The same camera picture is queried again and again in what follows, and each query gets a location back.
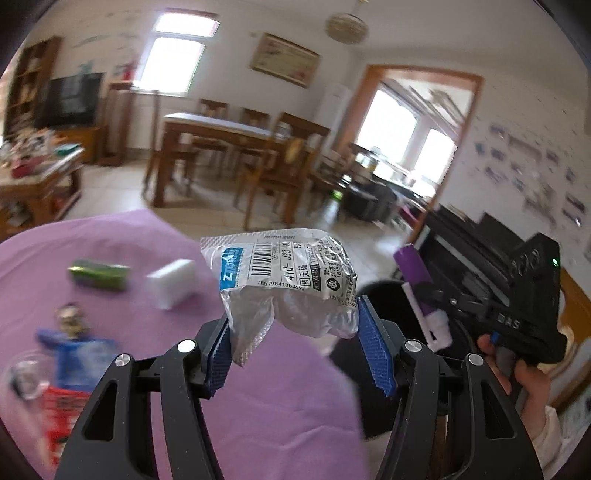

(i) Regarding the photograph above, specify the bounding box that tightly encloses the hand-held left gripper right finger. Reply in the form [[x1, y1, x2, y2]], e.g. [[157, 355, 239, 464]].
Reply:
[[358, 295, 546, 480]]

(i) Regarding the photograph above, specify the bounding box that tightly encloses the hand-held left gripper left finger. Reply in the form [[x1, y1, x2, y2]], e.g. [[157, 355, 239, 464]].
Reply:
[[54, 314, 232, 480]]

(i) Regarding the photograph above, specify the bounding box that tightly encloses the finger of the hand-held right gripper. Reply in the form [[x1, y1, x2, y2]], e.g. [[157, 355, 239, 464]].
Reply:
[[429, 305, 498, 336], [414, 282, 468, 309]]

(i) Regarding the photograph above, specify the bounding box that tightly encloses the black trash bin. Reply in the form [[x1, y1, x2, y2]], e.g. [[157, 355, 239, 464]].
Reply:
[[329, 279, 468, 440]]

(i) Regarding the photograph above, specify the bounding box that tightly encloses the clear plastic wrapper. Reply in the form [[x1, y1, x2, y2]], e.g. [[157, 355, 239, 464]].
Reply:
[[200, 228, 361, 368]]

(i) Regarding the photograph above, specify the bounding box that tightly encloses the person's right forearm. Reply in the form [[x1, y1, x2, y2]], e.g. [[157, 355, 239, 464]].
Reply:
[[526, 405, 565, 468]]

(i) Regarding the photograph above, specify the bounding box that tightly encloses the person's right hand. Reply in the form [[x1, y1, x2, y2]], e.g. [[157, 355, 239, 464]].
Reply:
[[475, 334, 553, 435]]

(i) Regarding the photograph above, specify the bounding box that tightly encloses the black piano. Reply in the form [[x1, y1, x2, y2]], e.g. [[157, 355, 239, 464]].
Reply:
[[410, 205, 556, 334]]

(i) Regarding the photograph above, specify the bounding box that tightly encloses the purple tablecloth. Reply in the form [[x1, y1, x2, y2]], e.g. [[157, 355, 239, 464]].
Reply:
[[0, 209, 366, 480]]

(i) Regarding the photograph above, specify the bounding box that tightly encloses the white foam block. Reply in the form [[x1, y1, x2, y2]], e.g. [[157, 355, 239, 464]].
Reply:
[[146, 258, 197, 310]]

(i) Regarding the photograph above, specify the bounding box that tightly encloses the blue figure wrapper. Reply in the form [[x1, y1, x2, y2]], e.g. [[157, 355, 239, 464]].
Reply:
[[35, 302, 119, 394]]

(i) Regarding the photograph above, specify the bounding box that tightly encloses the green snack packet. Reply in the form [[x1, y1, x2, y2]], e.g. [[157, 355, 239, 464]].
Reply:
[[69, 259, 130, 292]]

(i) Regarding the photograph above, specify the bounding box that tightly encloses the red carton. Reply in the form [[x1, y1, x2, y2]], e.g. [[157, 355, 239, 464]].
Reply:
[[43, 387, 96, 463]]

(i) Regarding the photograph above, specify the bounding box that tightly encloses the clear plastic cup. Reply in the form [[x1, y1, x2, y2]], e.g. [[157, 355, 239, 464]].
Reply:
[[4, 353, 54, 401]]

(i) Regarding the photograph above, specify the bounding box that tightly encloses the white standing air conditioner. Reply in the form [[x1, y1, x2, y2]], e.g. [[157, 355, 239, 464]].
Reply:
[[318, 85, 354, 131]]

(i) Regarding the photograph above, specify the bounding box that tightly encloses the wooden dining table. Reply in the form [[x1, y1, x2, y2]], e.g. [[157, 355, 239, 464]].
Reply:
[[152, 113, 297, 209]]

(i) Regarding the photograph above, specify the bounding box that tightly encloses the wooden coffee table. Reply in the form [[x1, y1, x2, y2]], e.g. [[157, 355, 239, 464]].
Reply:
[[0, 145, 86, 241]]

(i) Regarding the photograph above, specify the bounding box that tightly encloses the wooden television stand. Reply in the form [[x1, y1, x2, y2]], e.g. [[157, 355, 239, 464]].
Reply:
[[55, 124, 103, 165]]

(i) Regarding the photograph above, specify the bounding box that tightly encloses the tall wooden plant stand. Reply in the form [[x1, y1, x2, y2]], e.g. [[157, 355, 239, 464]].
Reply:
[[99, 80, 135, 167]]

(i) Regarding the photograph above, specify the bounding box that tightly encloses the large framed picture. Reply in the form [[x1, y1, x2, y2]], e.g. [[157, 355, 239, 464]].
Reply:
[[249, 32, 322, 89]]

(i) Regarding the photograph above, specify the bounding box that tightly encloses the pendant ceiling lamp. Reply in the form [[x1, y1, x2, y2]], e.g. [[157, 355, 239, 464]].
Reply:
[[324, 0, 370, 45]]

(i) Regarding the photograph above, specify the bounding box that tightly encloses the black television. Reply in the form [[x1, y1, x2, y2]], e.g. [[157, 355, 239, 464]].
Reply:
[[34, 72, 105, 131]]

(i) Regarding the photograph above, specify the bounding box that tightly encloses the wooden bookshelf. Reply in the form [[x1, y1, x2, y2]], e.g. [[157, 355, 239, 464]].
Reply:
[[2, 36, 64, 140]]

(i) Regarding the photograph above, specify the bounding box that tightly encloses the wooden door frame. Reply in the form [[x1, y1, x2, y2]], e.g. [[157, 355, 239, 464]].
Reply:
[[344, 64, 485, 217]]

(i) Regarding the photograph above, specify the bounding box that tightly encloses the window with white frame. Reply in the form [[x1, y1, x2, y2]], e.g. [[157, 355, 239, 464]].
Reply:
[[138, 11, 221, 99]]

